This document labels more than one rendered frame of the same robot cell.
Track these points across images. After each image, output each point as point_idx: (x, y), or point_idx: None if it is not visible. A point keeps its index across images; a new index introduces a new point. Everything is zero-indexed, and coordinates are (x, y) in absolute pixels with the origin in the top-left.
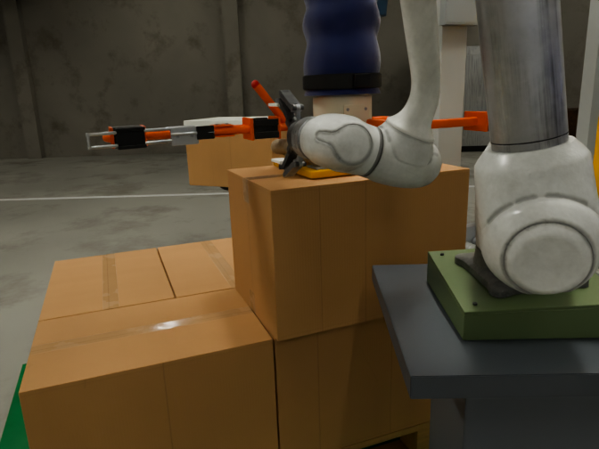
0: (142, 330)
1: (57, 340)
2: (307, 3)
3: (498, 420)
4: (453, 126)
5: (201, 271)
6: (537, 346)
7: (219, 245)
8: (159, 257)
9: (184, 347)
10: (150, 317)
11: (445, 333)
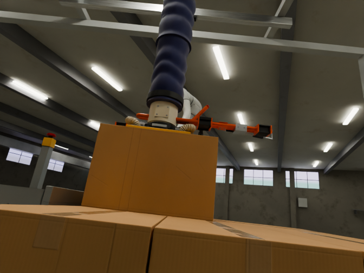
0: (267, 226)
1: (312, 231)
2: (184, 72)
3: None
4: None
5: (243, 227)
6: None
7: (220, 230)
8: (320, 241)
9: (241, 222)
10: (267, 226)
11: None
